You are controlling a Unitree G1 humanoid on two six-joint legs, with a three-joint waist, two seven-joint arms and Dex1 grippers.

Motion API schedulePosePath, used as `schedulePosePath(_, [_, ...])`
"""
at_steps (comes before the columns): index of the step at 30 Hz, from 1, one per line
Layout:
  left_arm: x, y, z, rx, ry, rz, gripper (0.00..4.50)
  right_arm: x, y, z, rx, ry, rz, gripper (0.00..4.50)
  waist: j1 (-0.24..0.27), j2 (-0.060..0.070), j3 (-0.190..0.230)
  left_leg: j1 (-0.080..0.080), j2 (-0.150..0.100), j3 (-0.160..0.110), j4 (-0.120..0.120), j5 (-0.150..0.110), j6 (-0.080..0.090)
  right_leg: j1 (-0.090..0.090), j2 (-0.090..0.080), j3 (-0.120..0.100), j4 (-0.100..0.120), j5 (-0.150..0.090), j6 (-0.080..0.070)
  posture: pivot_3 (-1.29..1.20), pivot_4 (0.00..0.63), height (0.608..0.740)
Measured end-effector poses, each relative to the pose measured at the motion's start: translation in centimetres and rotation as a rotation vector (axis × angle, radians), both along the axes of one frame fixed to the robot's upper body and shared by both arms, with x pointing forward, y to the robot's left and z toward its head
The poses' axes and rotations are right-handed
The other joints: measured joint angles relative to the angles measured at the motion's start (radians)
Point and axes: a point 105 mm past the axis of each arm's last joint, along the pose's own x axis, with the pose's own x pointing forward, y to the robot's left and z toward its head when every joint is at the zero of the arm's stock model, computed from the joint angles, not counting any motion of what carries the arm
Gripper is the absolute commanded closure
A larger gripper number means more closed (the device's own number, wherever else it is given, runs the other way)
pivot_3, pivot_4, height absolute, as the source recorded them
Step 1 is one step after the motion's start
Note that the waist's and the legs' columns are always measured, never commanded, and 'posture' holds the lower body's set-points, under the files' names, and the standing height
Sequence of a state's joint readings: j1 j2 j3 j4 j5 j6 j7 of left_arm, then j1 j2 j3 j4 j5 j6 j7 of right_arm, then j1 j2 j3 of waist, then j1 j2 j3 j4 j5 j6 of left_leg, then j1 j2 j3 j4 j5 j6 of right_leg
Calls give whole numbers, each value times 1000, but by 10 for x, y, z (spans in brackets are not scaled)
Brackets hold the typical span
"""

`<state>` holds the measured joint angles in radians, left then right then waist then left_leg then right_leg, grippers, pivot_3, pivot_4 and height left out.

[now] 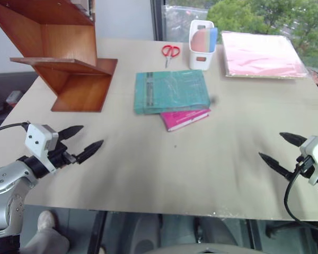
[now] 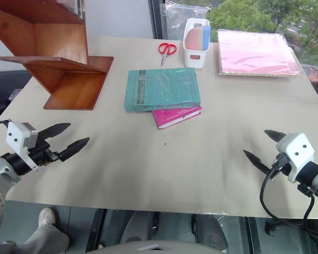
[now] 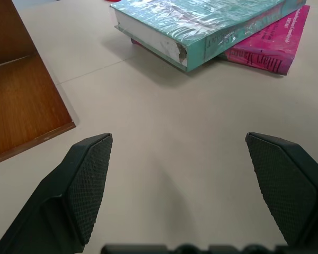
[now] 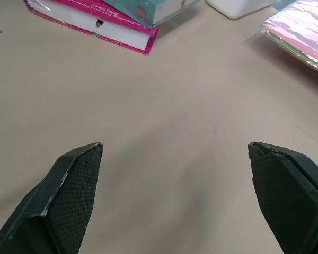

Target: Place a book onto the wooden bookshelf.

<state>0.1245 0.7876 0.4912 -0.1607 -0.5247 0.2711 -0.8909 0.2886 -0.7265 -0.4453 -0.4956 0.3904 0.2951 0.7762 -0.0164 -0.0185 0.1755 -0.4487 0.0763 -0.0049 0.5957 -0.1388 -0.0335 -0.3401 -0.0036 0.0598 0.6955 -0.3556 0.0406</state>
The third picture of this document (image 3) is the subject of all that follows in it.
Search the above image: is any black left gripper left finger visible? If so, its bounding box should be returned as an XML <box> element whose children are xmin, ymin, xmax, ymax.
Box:
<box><xmin>0</xmin><ymin>133</ymin><xmax>113</xmax><ymax>254</ymax></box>

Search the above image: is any brown wooden shelf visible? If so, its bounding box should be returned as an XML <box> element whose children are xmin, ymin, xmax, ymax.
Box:
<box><xmin>0</xmin><ymin>0</ymin><xmax>77</xmax><ymax>167</ymax></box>

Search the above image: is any teal hardcover book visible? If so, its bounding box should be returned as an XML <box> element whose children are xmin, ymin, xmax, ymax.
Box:
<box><xmin>110</xmin><ymin>0</ymin><xmax>307</xmax><ymax>72</ymax></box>

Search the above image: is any pink paperback book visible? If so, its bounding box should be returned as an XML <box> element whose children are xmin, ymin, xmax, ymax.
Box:
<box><xmin>131</xmin><ymin>4</ymin><xmax>311</xmax><ymax>76</ymax></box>

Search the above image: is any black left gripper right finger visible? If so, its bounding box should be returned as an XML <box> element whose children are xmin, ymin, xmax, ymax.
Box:
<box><xmin>245</xmin><ymin>132</ymin><xmax>318</xmax><ymax>248</ymax></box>

